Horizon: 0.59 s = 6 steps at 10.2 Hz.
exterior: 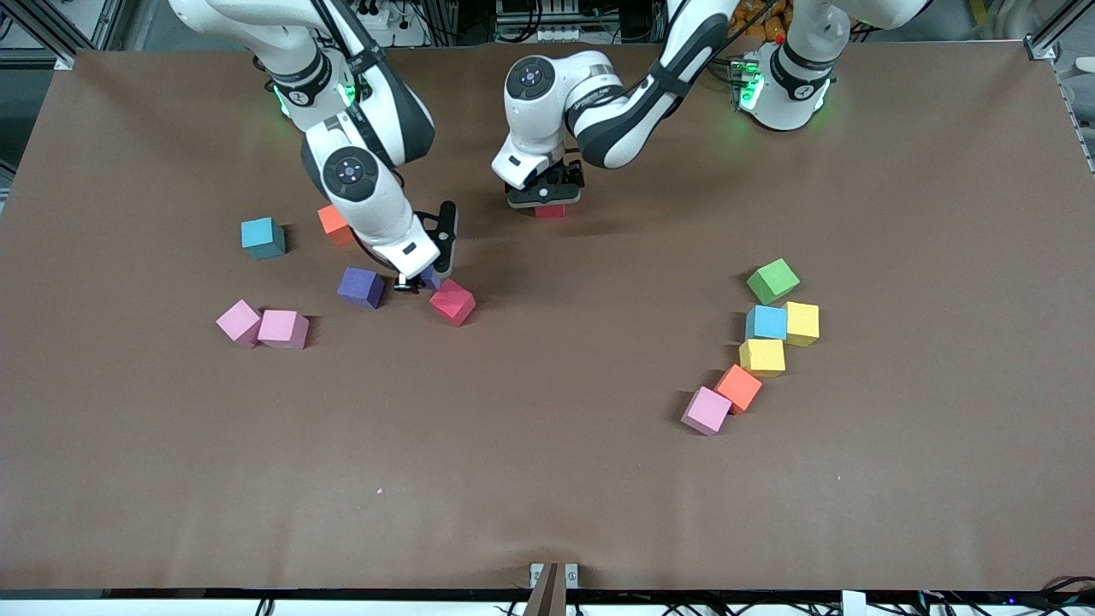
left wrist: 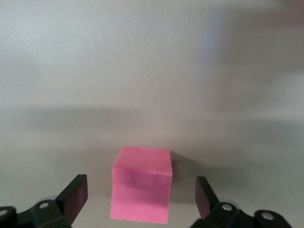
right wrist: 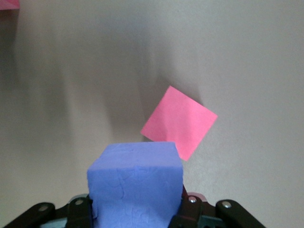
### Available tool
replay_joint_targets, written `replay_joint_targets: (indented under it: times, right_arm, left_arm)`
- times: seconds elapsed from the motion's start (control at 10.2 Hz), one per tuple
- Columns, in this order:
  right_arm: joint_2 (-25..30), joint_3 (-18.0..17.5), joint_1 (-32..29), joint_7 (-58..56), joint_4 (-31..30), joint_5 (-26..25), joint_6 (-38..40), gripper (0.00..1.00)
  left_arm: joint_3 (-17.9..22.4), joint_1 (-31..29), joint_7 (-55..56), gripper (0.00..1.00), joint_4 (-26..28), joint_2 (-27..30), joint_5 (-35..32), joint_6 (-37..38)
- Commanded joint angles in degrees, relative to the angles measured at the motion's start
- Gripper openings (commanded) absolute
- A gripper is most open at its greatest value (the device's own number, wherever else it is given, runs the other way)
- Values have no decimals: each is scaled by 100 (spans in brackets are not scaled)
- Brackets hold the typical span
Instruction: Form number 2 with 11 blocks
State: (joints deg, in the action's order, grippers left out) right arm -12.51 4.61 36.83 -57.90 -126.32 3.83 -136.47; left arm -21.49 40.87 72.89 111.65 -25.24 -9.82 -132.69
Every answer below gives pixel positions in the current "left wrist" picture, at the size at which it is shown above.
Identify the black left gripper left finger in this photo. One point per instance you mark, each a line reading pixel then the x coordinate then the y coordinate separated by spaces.
pixel 59 211

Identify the red foam cube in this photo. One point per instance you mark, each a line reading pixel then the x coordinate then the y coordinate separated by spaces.
pixel 142 190

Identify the brown table cover sheet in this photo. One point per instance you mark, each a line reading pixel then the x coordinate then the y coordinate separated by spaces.
pixel 152 71

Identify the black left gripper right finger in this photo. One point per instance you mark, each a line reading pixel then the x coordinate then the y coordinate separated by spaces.
pixel 218 216

